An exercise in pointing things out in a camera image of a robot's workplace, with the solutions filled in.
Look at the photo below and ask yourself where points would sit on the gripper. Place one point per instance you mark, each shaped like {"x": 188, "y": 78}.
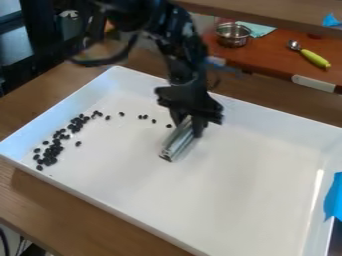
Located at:
{"x": 192, "y": 97}

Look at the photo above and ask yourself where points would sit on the blue tape piece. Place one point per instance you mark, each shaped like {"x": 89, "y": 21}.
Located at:
{"x": 334, "y": 196}

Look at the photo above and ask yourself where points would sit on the teal cloth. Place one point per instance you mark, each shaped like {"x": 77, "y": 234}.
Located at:
{"x": 257, "y": 28}

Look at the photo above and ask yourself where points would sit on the white tray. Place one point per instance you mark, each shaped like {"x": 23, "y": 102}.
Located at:
{"x": 187, "y": 186}

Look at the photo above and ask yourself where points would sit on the pile of black bits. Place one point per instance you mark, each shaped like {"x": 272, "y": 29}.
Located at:
{"x": 67, "y": 135}

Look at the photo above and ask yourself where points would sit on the silver pot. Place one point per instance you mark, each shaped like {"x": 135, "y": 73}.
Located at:
{"x": 233, "y": 34}

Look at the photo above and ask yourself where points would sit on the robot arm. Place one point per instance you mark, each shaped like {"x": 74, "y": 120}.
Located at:
{"x": 176, "y": 36}

